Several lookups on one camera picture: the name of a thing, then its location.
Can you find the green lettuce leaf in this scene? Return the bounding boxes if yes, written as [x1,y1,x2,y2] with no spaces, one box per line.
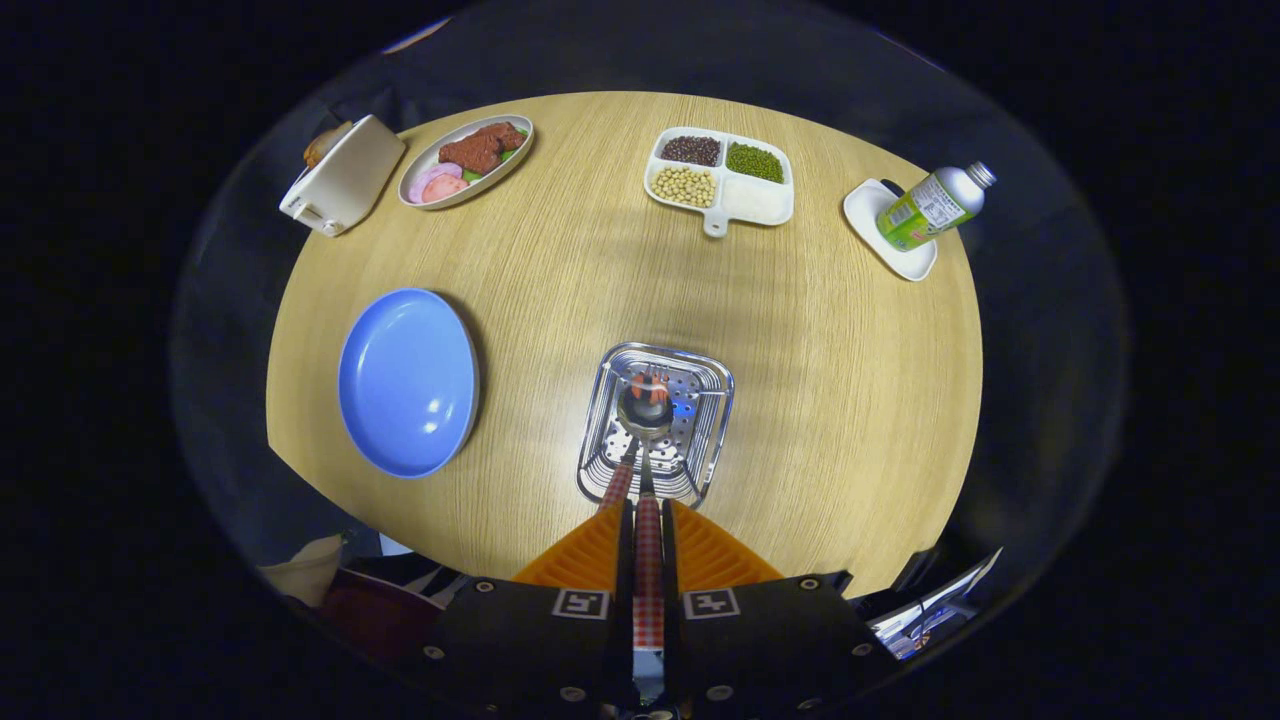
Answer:
[462,145,527,183]

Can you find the dark red cloth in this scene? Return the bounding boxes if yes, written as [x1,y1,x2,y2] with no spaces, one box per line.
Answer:
[320,570,446,663]

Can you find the pink ham slices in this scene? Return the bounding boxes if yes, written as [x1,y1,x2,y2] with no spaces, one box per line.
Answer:
[408,162,469,205]

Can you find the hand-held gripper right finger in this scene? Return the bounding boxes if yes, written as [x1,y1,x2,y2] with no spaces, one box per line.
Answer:
[660,500,901,716]

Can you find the white toaster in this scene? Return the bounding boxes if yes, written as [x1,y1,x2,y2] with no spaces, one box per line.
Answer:
[278,114,407,238]

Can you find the black backdrop cloth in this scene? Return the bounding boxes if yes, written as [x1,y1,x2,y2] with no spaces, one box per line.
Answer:
[170,0,1131,641]

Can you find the spoon with red checked handle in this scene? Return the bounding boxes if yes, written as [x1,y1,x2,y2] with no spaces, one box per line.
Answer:
[618,372,675,651]

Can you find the blue plate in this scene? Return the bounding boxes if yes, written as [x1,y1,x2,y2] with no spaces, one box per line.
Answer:
[337,288,481,479]

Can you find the white divided dish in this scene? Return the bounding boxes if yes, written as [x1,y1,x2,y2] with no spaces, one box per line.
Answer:
[643,126,795,238]

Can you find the white oval plate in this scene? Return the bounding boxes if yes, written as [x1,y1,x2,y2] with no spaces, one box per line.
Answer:
[397,114,535,210]

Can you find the brown toast slice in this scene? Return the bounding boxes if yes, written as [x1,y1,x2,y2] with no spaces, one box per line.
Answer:
[303,121,353,168]

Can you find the yellow soybeans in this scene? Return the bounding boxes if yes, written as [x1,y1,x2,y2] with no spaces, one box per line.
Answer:
[651,166,717,209]

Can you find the dark red beans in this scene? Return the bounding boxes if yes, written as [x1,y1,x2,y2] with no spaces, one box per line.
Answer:
[660,136,722,167]

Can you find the silver bottle with green label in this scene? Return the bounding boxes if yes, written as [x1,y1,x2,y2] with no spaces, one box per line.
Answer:
[876,161,997,252]

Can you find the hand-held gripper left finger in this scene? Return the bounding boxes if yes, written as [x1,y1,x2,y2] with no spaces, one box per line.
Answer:
[420,500,636,716]

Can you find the green mung beans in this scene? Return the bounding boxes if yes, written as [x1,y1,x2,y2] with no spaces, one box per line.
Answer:
[725,143,786,184]

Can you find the black and white striped cloth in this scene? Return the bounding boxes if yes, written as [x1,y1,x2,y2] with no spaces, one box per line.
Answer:
[345,555,471,606]

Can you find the small white square dish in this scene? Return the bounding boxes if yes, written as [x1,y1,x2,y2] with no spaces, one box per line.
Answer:
[842,178,939,282]

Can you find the brown meat pieces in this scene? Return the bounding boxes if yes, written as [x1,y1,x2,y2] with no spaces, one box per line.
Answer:
[438,122,527,176]

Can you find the perforated metal basket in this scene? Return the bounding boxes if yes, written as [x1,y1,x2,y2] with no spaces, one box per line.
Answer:
[576,342,736,511]

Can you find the fork with red checked handle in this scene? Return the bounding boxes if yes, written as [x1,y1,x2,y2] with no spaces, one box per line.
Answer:
[598,365,671,509]

